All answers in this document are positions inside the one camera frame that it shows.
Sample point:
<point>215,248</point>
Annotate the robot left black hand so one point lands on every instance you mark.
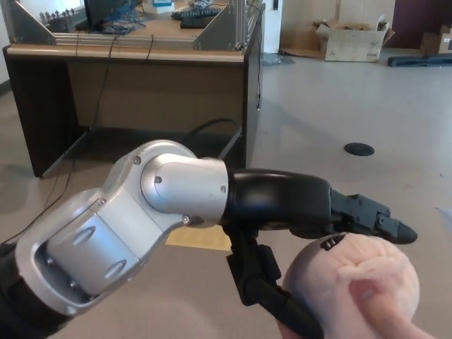
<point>279,197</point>

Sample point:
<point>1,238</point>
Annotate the person's hand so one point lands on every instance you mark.
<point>395,310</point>

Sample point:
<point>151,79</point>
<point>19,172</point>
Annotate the pink plush dumpling with sunglasses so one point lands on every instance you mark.
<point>318,275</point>

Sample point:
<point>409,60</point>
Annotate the robot left silver arm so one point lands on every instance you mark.
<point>123,219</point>

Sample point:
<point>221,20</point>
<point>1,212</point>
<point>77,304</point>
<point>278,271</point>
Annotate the yellow paper sheet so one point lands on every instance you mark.
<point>197,242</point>

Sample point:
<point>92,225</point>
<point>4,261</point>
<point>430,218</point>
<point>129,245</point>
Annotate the round black floor cover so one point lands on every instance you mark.
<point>359,149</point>

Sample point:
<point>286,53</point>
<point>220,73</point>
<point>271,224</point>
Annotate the clear plastic bag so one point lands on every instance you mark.
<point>279,60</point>

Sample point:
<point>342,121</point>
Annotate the dark wooden desk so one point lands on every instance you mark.
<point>159,95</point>

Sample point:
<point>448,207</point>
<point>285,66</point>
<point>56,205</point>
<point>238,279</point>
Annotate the flat cardboard sheet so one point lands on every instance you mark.
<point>300,40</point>

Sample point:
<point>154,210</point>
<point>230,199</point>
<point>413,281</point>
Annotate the open cardboard box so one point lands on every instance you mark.
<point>353,46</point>

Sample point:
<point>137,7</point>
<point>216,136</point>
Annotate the long black foam piece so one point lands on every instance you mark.
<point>416,61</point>

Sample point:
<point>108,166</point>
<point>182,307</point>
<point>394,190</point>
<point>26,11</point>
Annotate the black flat device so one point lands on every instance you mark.
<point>193,23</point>

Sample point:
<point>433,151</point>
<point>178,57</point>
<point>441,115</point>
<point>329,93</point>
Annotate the black keyboard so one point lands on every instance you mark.
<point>197,13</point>

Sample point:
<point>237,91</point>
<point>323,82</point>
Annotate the cardboard box with white label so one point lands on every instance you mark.
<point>436,44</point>

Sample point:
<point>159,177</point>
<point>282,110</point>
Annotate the white box with tag marker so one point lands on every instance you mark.
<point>163,5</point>

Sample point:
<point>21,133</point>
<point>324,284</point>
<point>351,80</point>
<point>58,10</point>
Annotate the black monitor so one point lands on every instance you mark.
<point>102,10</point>

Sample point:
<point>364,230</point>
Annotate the row of small dark figures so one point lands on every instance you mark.
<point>58,17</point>

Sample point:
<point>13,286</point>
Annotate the black wall switch panel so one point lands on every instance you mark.
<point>275,4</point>

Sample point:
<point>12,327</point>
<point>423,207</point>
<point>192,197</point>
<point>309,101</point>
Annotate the aluminium profile frame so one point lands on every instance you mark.
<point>141,41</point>

